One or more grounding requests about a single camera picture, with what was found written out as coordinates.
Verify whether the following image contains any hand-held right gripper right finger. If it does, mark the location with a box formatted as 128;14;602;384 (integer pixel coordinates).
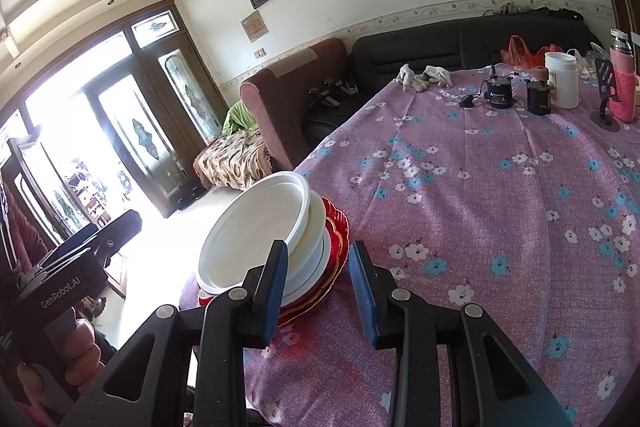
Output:
347;239;574;427

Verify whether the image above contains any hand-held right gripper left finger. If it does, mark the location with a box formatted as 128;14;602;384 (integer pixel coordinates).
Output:
59;238;290;427

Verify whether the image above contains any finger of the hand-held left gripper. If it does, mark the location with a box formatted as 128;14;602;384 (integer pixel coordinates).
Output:
37;232;101;273
95;209;144;258

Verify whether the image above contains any white foam bowl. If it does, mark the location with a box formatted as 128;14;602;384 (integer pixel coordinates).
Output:
295;227;333;295
197;171;313;297

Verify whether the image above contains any red flower-shaped glass plate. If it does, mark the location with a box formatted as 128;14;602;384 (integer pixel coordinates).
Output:
277;196;351;315

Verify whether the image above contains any cream plastic bowl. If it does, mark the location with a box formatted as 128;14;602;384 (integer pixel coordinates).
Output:
282;192;328;280

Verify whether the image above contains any person's left hand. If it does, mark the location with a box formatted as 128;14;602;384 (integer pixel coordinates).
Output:
17;307;106;415

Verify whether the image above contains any dark wooden chair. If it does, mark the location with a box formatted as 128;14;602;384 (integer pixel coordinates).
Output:
0;137;58;273

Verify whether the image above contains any patterned footstool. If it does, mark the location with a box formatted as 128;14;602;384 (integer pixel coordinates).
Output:
193;129;275;192

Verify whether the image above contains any wooden glass door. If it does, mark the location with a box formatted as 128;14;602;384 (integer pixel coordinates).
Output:
0;0;228;268

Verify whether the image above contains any green cloth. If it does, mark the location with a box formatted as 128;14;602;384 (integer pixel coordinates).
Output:
221;101;258;138

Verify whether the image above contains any brown armchair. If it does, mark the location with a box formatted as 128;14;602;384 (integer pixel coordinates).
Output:
239;38;353;172

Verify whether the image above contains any black and white bundle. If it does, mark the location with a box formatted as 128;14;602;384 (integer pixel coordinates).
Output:
307;77;358;108

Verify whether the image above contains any white work glove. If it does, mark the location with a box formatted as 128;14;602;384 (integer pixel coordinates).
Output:
395;64;426;92
422;66;453;88

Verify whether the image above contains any black leather sofa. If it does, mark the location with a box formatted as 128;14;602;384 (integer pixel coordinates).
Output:
302;9;608;148

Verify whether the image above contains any black cylinder can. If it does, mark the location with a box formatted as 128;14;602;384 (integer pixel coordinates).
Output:
525;79;553;116

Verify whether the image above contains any red plastic bag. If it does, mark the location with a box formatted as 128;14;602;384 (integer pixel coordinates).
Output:
501;35;566;70

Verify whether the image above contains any white plastic jar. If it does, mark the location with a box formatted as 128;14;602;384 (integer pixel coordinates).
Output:
544;52;580;110

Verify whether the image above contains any clear plastic bag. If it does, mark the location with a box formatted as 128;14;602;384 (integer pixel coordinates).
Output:
567;42;608;75

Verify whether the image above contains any black phone stand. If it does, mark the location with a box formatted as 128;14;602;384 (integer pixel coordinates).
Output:
590;58;622;132

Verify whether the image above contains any pink thermos with knit sleeve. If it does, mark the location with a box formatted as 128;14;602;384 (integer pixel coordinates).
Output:
607;28;639;124

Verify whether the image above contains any black bag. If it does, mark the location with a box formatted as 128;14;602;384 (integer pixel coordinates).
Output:
530;7;586;24

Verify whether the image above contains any black motor with cables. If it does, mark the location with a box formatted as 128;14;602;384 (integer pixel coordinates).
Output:
482;64;516;110

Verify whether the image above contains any small wall plaque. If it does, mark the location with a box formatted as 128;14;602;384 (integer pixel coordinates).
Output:
241;12;268;42

